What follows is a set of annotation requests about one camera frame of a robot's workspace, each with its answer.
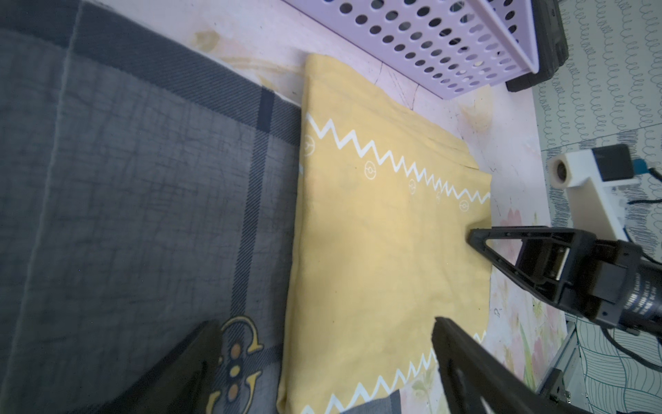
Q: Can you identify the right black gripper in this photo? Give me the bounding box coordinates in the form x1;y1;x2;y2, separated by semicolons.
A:
467;226;661;334

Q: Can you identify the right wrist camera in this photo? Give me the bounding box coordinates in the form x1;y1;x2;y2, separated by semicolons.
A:
548;144;638;241

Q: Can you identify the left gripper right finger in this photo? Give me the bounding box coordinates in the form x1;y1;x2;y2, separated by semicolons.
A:
432;317;585;413

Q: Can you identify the black plastic tool case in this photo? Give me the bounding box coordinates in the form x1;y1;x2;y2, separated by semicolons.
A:
506;0;569;92

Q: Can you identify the purple plastic basket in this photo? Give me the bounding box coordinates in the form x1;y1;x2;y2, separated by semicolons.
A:
290;0;540;99

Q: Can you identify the grey blue plaid pillowcase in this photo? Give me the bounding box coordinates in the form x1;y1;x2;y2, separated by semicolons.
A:
1;1;301;413

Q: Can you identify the black white grid pillowcase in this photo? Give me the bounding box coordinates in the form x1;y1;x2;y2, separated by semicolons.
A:
344;391;402;414

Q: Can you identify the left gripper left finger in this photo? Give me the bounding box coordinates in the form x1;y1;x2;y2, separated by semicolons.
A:
100;320;222;413

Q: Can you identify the yellow zigzag pillowcase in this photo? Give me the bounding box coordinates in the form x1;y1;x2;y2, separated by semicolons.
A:
277;55;491;413

